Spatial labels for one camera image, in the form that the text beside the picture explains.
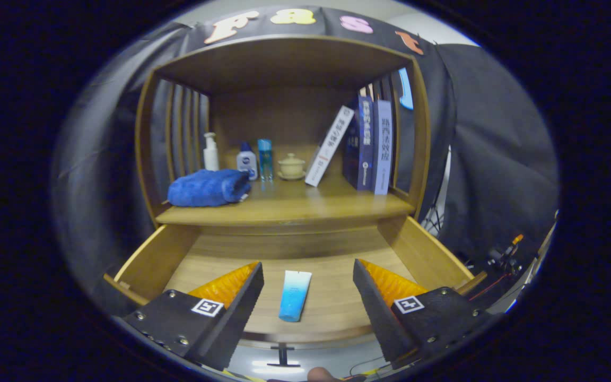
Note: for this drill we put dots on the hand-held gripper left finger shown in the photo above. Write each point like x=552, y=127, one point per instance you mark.
x=236, y=318

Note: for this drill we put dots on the wooden countertop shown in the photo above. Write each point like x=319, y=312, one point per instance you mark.
x=305, y=202

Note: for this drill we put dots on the black tripod stand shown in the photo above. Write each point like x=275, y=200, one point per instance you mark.
x=435, y=212

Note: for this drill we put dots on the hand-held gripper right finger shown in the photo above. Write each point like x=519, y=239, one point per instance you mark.
x=377, y=313

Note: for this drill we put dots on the beige lidded teacup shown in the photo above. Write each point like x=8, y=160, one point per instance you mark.
x=291, y=167

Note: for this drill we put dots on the white pump bottle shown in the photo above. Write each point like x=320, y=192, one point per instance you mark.
x=211, y=156

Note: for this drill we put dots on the folded blue towel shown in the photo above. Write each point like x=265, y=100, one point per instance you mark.
x=204, y=188

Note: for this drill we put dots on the white book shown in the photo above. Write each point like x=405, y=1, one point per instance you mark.
x=329, y=146

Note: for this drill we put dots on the black device with orange part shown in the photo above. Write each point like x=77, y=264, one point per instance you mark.
x=502, y=257

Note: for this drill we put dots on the clear blue bottle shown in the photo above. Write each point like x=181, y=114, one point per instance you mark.
x=265, y=159

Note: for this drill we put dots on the wooden drawer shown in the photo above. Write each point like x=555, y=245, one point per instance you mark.
x=326, y=270

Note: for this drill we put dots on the blue gradient cosmetic tube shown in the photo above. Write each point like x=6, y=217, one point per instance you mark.
x=294, y=297

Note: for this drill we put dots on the light purple book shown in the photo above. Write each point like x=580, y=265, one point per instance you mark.
x=383, y=148

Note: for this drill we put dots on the white bottle with blue cap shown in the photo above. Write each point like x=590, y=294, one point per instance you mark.
x=246, y=164

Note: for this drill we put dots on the dark blue book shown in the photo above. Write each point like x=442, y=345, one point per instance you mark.
x=361, y=143

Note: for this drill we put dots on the black backdrop cloth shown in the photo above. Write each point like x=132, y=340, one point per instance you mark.
x=496, y=159

